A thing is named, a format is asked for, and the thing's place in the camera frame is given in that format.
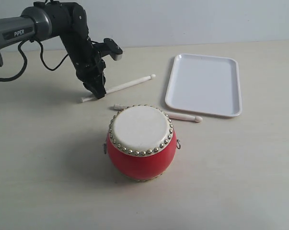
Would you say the small red drum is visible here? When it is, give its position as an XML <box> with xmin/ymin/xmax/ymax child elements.
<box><xmin>103</xmin><ymin>105</ymin><xmax>181</xmax><ymax>181</ymax></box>

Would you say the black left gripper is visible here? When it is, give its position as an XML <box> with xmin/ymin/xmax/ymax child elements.
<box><xmin>74</xmin><ymin>47</ymin><xmax>106</xmax><ymax>99</ymax></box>

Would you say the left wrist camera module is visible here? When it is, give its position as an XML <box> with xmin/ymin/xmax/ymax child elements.
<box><xmin>93</xmin><ymin>38</ymin><xmax>123</xmax><ymax>61</ymax></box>

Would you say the white rectangular plastic tray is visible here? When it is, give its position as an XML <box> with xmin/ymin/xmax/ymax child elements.
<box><xmin>164</xmin><ymin>54</ymin><xmax>242</xmax><ymax>117</ymax></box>

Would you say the white wooden drumstick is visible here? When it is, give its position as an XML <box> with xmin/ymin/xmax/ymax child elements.
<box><xmin>81</xmin><ymin>74</ymin><xmax>156</xmax><ymax>103</ymax></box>
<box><xmin>113</xmin><ymin>104</ymin><xmax>203</xmax><ymax>123</ymax></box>

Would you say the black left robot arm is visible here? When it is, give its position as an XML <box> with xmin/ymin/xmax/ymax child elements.
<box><xmin>0</xmin><ymin>0</ymin><xmax>123</xmax><ymax>99</ymax></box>

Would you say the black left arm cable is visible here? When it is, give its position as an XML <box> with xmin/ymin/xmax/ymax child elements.
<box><xmin>0</xmin><ymin>38</ymin><xmax>70</xmax><ymax>82</ymax></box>

